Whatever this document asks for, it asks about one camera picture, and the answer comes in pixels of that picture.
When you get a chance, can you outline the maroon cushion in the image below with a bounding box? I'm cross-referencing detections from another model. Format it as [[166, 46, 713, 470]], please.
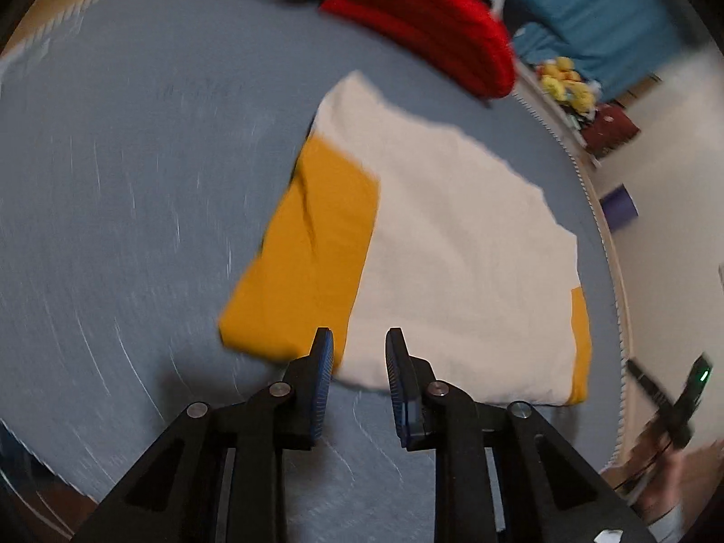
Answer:
[[581, 104, 641, 155]]

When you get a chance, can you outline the beige and yellow hooded jacket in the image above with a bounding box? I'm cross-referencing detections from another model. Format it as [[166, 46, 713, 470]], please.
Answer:
[[218, 71, 592, 408]]

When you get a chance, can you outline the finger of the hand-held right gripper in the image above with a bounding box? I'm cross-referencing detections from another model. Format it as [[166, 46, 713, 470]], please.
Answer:
[[626, 357, 675, 411]]

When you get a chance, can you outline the bed with grey-blue sheet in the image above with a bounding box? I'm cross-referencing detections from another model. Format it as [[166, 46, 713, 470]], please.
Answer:
[[0, 0, 630, 524]]

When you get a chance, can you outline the person's right hand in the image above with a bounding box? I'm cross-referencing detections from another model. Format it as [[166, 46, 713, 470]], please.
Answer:
[[632, 407, 724, 521]]

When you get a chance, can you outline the blue curtain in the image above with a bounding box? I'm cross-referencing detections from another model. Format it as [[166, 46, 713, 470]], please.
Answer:
[[491, 0, 698, 104]]

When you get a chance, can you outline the purple box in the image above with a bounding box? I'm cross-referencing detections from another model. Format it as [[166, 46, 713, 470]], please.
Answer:
[[600, 185, 640, 233]]

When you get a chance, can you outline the folded red blanket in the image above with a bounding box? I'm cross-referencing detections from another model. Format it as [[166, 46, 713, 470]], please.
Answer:
[[319, 0, 517, 100]]

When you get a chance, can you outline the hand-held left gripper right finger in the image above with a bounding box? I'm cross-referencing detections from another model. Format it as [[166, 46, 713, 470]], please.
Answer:
[[384, 326, 658, 543]]

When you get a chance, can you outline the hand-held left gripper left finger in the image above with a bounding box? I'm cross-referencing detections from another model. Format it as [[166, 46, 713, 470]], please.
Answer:
[[71, 326, 336, 543]]

